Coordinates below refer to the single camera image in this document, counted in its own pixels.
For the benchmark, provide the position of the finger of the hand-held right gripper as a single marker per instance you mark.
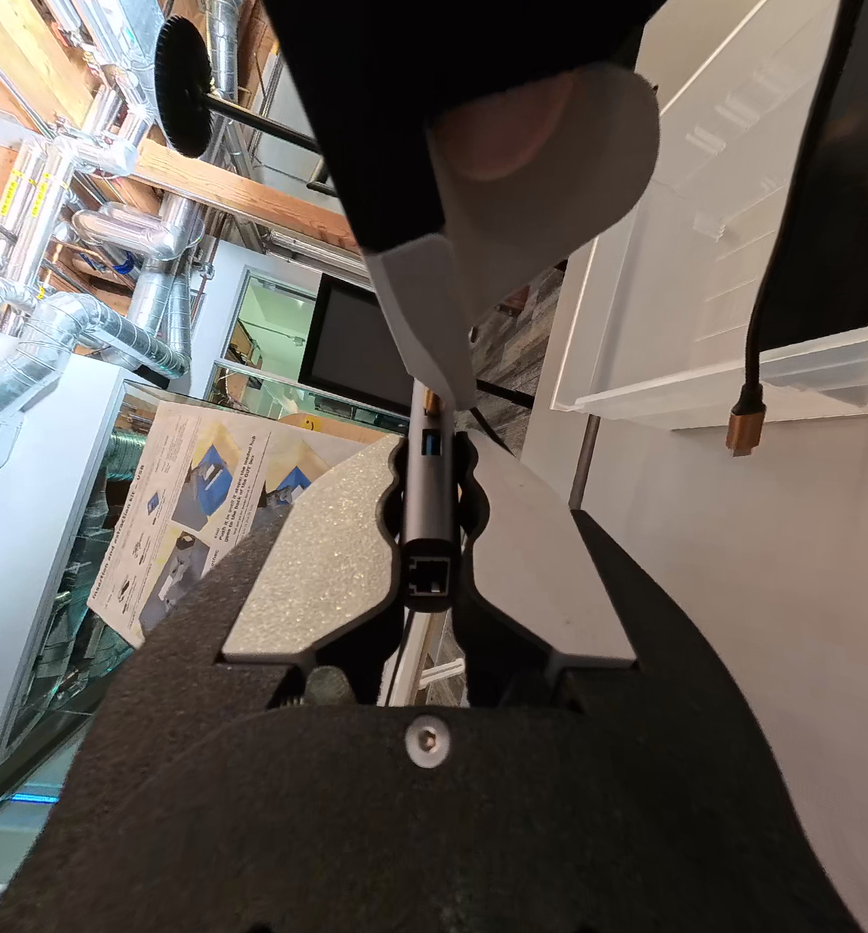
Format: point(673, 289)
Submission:
point(427, 313)
point(550, 219)

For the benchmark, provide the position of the printed instruction sheet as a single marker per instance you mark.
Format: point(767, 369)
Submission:
point(208, 495)

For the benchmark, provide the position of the person's right hand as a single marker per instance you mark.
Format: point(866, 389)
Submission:
point(507, 131)

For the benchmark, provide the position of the large round silver duct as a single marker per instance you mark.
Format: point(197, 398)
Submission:
point(62, 342)

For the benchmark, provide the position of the black monitor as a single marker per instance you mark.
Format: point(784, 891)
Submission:
point(354, 342)

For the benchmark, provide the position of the clear plastic bin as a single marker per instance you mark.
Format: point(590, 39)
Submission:
point(696, 219)

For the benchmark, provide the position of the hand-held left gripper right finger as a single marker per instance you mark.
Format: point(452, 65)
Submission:
point(543, 576)

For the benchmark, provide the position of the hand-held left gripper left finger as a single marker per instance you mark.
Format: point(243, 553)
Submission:
point(310, 576)

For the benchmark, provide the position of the galvanised rectangular air duct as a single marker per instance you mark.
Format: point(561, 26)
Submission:
point(106, 51)

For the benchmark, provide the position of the instruction sheet on stand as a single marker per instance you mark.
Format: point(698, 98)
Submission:
point(346, 430)

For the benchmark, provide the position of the black plastic divider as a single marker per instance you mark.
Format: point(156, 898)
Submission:
point(864, 182)

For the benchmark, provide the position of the wooden ceiling beam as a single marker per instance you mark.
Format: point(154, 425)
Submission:
point(259, 193)

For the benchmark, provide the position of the silver insulated pipes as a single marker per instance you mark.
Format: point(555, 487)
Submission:
point(55, 189)

